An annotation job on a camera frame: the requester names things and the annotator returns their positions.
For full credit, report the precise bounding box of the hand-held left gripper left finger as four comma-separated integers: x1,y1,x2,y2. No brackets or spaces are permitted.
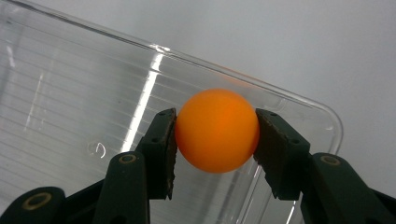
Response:
134,107,179,201

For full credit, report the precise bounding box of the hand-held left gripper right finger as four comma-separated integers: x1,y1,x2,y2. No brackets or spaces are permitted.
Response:
253,107,312,202

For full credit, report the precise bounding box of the orange ball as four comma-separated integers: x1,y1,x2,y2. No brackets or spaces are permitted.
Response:
174,88,262,175

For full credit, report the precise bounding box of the clear plastic tray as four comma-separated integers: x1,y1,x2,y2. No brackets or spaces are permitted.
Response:
0,0,344,224

